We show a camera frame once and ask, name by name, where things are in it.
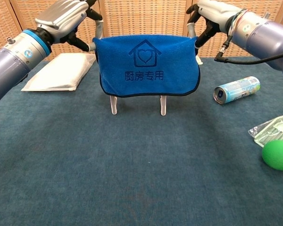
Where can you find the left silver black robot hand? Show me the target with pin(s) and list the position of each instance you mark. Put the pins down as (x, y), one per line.
(61, 16)

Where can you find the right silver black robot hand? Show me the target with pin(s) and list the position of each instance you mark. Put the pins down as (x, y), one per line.
(219, 14)

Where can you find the blue towel with house print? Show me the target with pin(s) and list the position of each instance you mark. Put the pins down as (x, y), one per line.
(146, 82)

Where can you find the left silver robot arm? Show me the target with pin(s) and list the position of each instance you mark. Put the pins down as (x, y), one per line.
(9, 61)

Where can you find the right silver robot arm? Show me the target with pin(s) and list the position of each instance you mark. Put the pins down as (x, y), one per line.
(268, 35)

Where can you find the white plastic zip bag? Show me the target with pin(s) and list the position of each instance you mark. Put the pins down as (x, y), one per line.
(59, 75)

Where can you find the beige lidded lunch box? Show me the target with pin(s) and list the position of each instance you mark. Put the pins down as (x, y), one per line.
(200, 61)

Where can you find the light blue drink can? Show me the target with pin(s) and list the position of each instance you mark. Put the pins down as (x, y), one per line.
(238, 89)

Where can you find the clear plastic tray package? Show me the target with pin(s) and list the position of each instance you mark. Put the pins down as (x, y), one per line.
(273, 131)

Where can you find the teal tablecloth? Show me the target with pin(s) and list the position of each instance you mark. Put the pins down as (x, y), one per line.
(85, 153)

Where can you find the green ball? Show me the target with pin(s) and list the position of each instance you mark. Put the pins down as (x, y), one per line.
(277, 155)

